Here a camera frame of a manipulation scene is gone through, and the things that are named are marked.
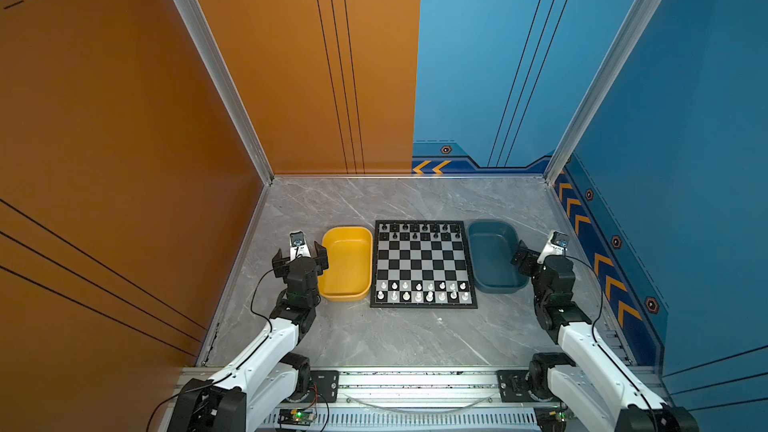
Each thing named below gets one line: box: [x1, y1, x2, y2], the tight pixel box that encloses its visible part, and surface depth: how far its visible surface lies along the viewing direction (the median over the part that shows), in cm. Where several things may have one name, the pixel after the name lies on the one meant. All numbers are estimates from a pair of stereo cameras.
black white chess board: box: [370, 220, 478, 309], surface depth 94 cm
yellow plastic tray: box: [318, 226, 373, 302], surface depth 97 cm
